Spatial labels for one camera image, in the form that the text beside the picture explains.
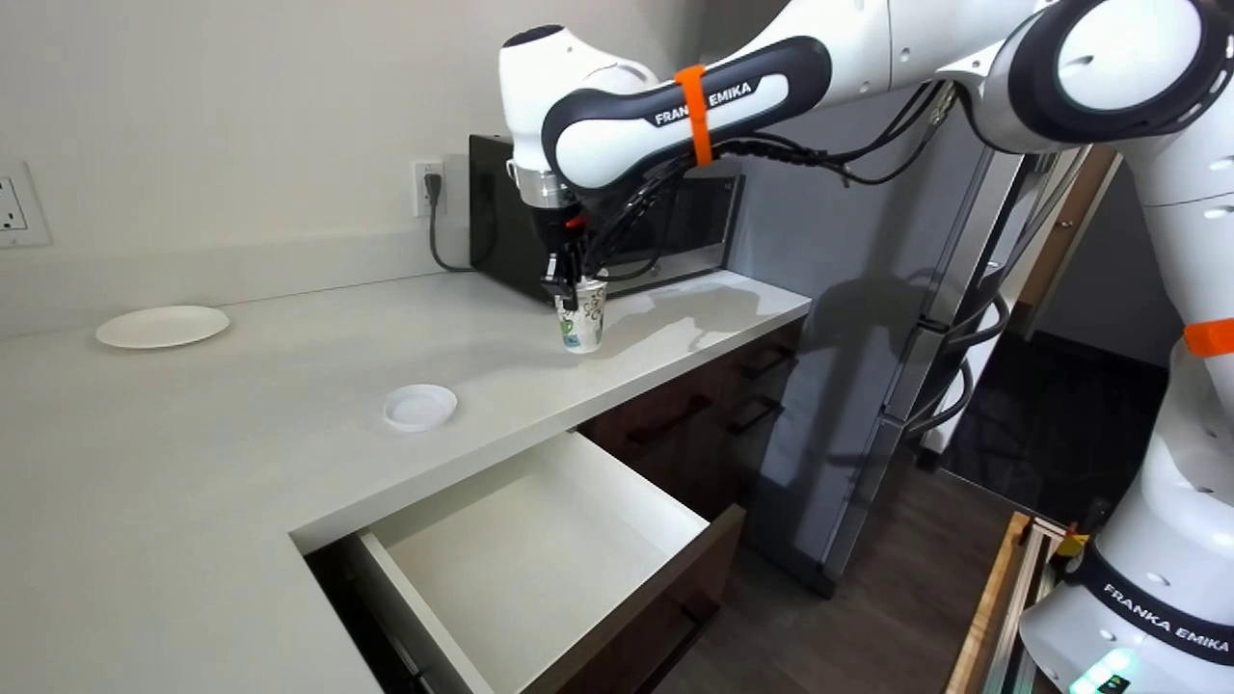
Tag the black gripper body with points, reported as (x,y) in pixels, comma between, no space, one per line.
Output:
(563,234)

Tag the white printed paper cup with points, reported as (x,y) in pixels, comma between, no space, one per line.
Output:
(585,320)

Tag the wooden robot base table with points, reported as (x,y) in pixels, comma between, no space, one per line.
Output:
(990,604)

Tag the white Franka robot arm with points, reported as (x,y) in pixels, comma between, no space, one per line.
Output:
(1159,449)

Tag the dark wood cabinet drawer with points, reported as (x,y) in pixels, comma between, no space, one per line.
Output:
(770,353)
(749,414)

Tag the open white-lined wooden drawer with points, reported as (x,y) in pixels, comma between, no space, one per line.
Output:
(542,563)

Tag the stainless steel microwave oven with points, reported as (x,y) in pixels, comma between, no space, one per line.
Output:
(679,225)

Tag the dark wood cabinet front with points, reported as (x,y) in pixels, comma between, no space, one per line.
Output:
(656,429)

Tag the small white round lid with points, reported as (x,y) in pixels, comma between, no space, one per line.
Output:
(418,407)

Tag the stainless steel refrigerator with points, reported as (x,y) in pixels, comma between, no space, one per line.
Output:
(873,386)

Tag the round white plate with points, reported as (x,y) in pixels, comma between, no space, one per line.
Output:
(163,324)

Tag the white wall outlet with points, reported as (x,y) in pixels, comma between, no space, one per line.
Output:
(428,185)
(15,204)

